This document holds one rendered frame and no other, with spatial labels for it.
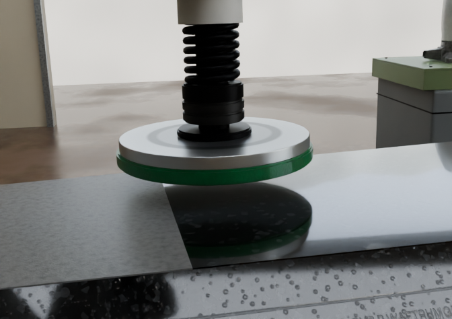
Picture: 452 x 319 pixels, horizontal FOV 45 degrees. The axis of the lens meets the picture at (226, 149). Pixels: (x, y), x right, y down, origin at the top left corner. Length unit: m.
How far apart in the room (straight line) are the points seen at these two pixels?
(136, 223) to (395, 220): 0.24
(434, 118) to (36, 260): 1.25
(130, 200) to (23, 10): 5.09
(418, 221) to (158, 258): 0.24
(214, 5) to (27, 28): 5.09
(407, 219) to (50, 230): 0.33
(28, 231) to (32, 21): 5.11
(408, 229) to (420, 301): 0.07
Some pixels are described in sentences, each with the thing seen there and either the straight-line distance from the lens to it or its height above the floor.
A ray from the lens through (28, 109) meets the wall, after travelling 5.70.
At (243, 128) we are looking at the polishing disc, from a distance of 0.60.
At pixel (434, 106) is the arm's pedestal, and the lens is 1.56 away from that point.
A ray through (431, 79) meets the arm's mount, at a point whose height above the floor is 0.83.
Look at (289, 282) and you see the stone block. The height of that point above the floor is 0.81.
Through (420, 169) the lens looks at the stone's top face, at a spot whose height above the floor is 0.82.
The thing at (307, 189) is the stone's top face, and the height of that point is 0.82.
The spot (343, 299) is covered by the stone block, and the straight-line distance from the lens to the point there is 0.44.
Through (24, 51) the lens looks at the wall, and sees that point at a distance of 5.64.
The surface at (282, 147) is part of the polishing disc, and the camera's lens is 0.54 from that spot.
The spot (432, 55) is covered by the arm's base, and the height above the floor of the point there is 0.88.
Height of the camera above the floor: 1.01
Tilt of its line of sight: 14 degrees down
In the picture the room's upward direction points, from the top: 2 degrees counter-clockwise
